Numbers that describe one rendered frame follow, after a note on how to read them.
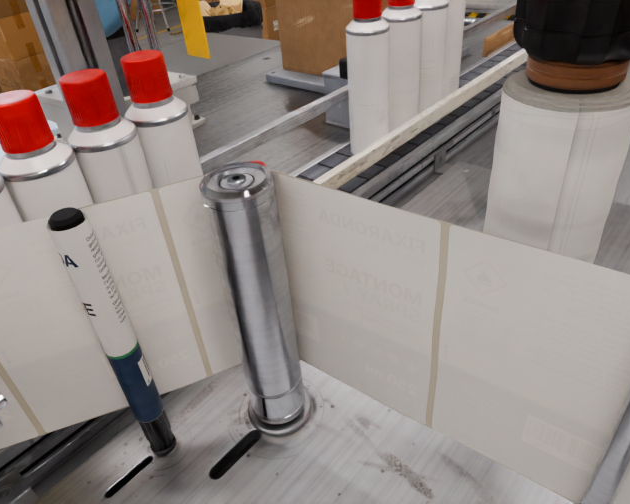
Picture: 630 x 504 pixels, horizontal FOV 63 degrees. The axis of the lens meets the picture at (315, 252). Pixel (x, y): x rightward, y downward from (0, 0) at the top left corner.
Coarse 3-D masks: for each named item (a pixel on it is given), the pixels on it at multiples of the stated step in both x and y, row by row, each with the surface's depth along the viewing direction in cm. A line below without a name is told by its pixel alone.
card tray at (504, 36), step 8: (512, 24) 121; (496, 32) 116; (504, 32) 119; (512, 32) 122; (488, 40) 114; (496, 40) 117; (504, 40) 120; (512, 40) 122; (488, 48) 115; (496, 48) 118
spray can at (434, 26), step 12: (420, 0) 66; (432, 0) 66; (444, 0) 66; (432, 12) 66; (444, 12) 66; (432, 24) 67; (444, 24) 67; (432, 36) 67; (444, 36) 68; (432, 48) 68; (444, 48) 70; (420, 60) 70; (432, 60) 69; (444, 60) 71; (420, 72) 70; (432, 72) 70; (420, 84) 71; (432, 84) 71; (420, 96) 72; (432, 96) 72; (420, 108) 73
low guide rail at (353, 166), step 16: (512, 64) 86; (480, 80) 78; (496, 80) 83; (448, 96) 74; (464, 96) 76; (432, 112) 70; (448, 112) 74; (400, 128) 66; (416, 128) 68; (384, 144) 63; (400, 144) 66; (352, 160) 60; (368, 160) 62; (336, 176) 58; (352, 176) 60
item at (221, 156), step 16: (496, 16) 92; (464, 32) 85; (336, 96) 65; (304, 112) 61; (320, 112) 64; (272, 128) 58; (288, 128) 60; (240, 144) 55; (256, 144) 57; (208, 160) 53; (224, 160) 54
